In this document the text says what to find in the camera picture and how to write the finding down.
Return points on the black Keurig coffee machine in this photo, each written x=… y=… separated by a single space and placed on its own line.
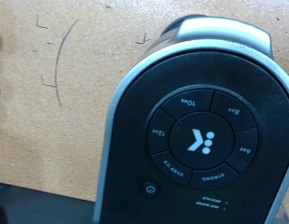
x=200 y=140

